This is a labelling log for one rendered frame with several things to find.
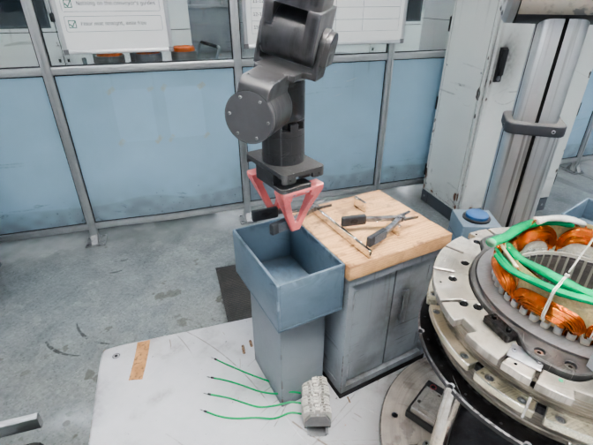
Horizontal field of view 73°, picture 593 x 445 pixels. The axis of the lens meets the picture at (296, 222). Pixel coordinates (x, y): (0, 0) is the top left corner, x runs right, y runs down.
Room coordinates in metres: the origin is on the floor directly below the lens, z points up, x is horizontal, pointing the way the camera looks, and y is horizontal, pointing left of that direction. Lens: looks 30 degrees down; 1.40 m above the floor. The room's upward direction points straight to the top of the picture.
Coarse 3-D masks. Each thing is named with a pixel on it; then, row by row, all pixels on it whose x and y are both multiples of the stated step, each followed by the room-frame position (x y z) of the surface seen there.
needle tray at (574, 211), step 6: (588, 198) 0.68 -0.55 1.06; (576, 204) 0.65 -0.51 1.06; (582, 204) 0.66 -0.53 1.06; (588, 204) 0.67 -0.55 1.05; (570, 210) 0.63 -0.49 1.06; (576, 210) 0.65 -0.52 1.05; (582, 210) 0.67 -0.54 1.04; (588, 210) 0.67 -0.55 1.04; (576, 216) 0.66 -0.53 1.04; (582, 216) 0.67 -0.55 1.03; (588, 216) 0.67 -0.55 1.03; (588, 222) 0.58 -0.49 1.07
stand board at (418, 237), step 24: (312, 216) 0.61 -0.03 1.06; (336, 216) 0.61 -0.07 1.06; (408, 216) 0.61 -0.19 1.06; (336, 240) 0.53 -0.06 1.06; (360, 240) 0.53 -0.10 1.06; (384, 240) 0.53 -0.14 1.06; (408, 240) 0.53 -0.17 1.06; (432, 240) 0.53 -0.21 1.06; (360, 264) 0.47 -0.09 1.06; (384, 264) 0.49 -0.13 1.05
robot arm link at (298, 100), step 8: (304, 80) 0.51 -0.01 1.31; (288, 88) 0.49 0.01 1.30; (296, 88) 0.49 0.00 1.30; (304, 88) 0.51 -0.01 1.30; (296, 96) 0.49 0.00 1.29; (304, 96) 0.51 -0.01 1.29; (296, 104) 0.49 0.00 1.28; (304, 104) 0.51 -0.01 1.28; (296, 112) 0.49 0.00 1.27; (304, 112) 0.51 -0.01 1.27; (296, 120) 0.49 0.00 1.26
